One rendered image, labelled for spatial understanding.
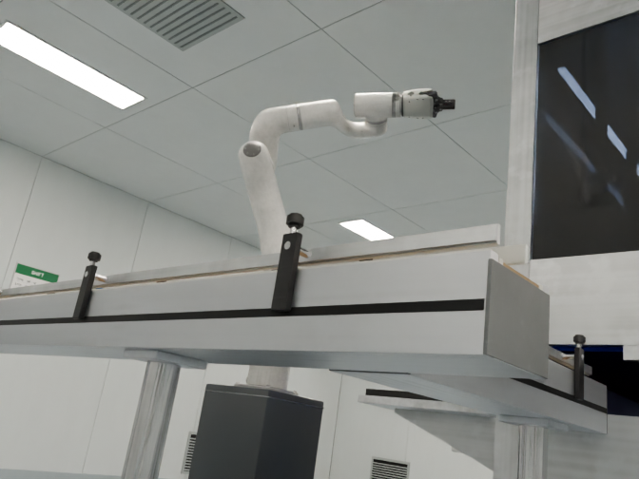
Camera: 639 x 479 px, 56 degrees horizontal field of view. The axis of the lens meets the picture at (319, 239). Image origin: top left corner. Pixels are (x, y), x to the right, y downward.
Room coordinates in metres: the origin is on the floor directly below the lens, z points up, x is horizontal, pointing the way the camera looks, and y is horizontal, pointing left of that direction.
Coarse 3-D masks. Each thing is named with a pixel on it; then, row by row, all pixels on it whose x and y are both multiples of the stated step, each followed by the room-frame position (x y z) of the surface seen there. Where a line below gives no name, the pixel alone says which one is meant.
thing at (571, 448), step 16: (608, 416) 1.20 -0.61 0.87; (624, 416) 1.18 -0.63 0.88; (560, 432) 1.26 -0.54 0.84; (576, 432) 1.24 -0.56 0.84; (592, 432) 1.22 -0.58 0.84; (608, 432) 1.20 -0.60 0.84; (624, 432) 1.18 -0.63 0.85; (560, 448) 1.26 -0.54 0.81; (576, 448) 1.24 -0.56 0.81; (592, 448) 1.22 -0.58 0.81; (608, 448) 1.20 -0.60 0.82; (624, 448) 1.18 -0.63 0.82; (560, 464) 1.26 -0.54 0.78; (576, 464) 1.24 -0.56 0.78; (592, 464) 1.22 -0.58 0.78; (608, 464) 1.20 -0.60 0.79; (624, 464) 1.18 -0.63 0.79
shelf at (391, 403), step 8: (360, 400) 1.64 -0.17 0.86; (368, 400) 1.63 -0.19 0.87; (376, 400) 1.61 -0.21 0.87; (384, 400) 1.59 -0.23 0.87; (392, 400) 1.57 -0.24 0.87; (400, 400) 1.56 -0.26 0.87; (408, 400) 1.54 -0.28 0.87; (416, 400) 1.52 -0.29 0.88; (424, 400) 1.51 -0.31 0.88; (432, 400) 1.49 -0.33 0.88; (392, 408) 1.69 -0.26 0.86; (400, 408) 1.64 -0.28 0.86; (408, 408) 1.59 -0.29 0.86; (416, 408) 1.55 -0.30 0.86; (424, 408) 1.51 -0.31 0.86; (432, 408) 1.49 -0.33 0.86; (440, 408) 1.48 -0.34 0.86; (448, 408) 1.46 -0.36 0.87; (456, 408) 1.45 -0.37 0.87; (464, 408) 1.43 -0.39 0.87; (488, 416) 1.47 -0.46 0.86
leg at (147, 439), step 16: (128, 352) 0.91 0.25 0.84; (144, 352) 0.88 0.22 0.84; (160, 352) 0.86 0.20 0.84; (160, 368) 0.90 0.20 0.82; (176, 368) 0.91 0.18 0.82; (192, 368) 0.93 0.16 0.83; (144, 384) 0.91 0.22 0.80; (160, 384) 0.90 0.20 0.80; (176, 384) 0.92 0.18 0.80; (144, 400) 0.90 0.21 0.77; (160, 400) 0.90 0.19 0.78; (144, 416) 0.90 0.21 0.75; (160, 416) 0.90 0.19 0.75; (144, 432) 0.90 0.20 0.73; (160, 432) 0.91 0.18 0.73; (128, 448) 0.91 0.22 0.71; (144, 448) 0.90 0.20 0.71; (160, 448) 0.91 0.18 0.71; (128, 464) 0.90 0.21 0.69; (144, 464) 0.90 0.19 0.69; (160, 464) 0.92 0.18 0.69
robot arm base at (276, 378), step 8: (256, 368) 1.78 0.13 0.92; (264, 368) 1.77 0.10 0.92; (272, 368) 1.77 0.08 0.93; (280, 368) 1.78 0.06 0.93; (288, 368) 1.81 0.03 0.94; (248, 376) 1.81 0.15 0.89; (256, 376) 1.78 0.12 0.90; (264, 376) 1.77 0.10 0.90; (272, 376) 1.77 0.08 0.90; (280, 376) 1.78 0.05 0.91; (288, 376) 1.82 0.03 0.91; (240, 384) 1.77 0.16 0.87; (248, 384) 1.75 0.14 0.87; (256, 384) 1.78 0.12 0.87; (264, 384) 1.77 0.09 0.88; (272, 384) 1.77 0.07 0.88; (280, 384) 1.79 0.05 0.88; (288, 392) 1.76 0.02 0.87; (296, 392) 1.83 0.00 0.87
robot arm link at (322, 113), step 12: (300, 108) 1.79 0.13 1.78; (312, 108) 1.79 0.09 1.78; (324, 108) 1.78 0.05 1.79; (336, 108) 1.79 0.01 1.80; (300, 120) 1.80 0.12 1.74; (312, 120) 1.80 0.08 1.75; (324, 120) 1.81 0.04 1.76; (336, 120) 1.81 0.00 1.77; (348, 120) 1.88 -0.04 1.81; (348, 132) 1.86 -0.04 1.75; (360, 132) 1.87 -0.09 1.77; (372, 132) 1.87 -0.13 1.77; (384, 132) 1.88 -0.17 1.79
